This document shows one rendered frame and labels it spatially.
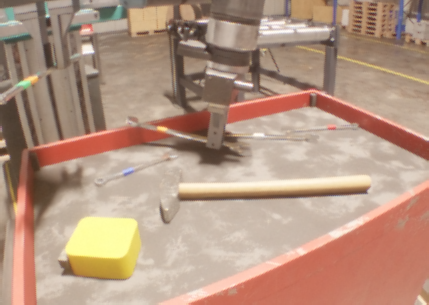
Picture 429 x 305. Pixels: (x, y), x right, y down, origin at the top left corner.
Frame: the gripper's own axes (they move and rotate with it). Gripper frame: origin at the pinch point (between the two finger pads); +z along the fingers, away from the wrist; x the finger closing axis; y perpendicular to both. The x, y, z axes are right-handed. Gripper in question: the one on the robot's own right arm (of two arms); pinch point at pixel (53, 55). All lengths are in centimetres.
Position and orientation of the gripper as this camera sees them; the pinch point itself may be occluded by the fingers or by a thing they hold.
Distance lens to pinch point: 53.9
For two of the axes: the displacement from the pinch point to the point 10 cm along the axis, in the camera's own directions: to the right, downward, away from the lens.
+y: -0.4, -4.3, 9.0
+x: -10.0, 0.5, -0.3
